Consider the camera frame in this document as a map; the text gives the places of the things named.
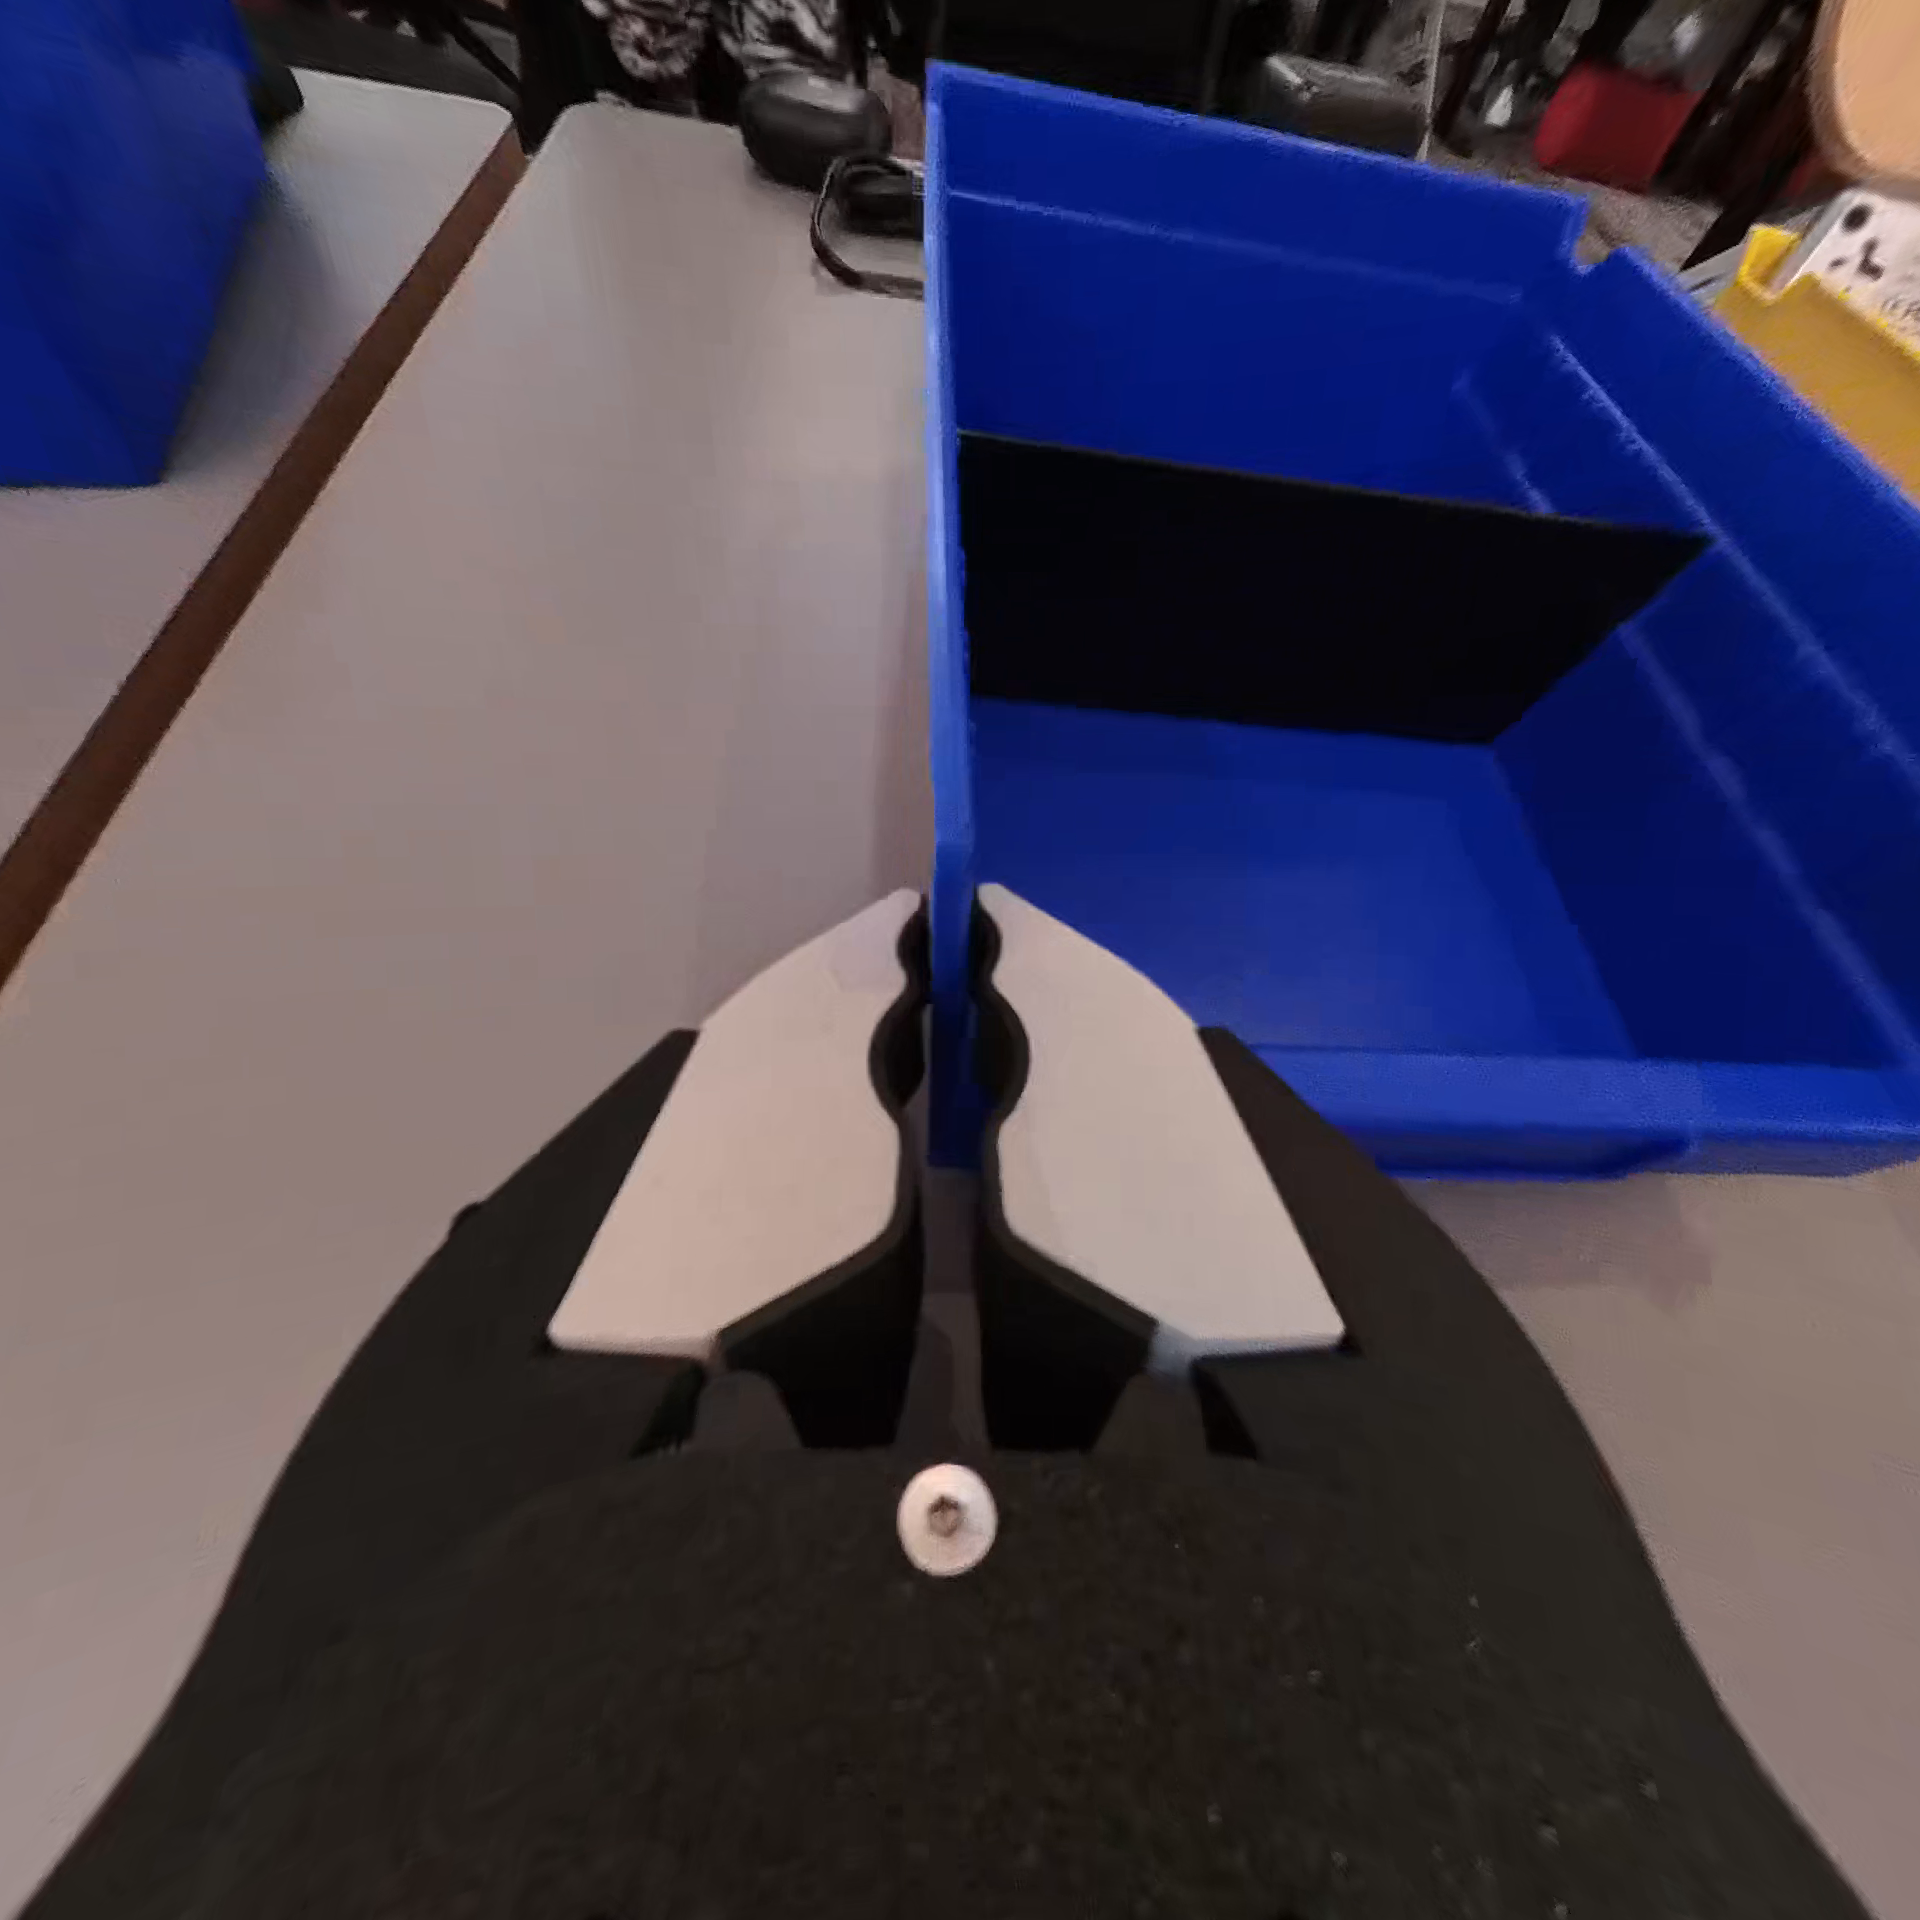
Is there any black zip case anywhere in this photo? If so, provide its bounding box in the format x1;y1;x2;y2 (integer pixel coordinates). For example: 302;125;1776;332
738;66;923;299

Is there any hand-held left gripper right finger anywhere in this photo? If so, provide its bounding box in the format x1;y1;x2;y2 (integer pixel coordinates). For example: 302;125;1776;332
975;880;1341;1449

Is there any grey bag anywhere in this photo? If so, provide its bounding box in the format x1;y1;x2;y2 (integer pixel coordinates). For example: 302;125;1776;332
1245;54;1428;163

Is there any blue bin with black divider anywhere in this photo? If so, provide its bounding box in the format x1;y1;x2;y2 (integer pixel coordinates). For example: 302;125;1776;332
923;62;1920;1181

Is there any red box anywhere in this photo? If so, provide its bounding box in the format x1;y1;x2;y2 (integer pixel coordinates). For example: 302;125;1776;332
1537;62;1707;195

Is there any black white striped cloth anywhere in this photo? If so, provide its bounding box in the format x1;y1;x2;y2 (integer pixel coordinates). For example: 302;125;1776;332
587;0;847;79

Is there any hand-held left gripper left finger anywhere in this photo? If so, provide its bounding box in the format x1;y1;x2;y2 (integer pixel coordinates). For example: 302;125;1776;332
548;893;931;1449

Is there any yellow bin with black divider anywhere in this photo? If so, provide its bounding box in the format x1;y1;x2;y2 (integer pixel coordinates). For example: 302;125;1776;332
1716;223;1920;501

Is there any plain blue bin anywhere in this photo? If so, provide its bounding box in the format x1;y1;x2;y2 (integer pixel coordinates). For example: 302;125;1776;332
0;0;265;495

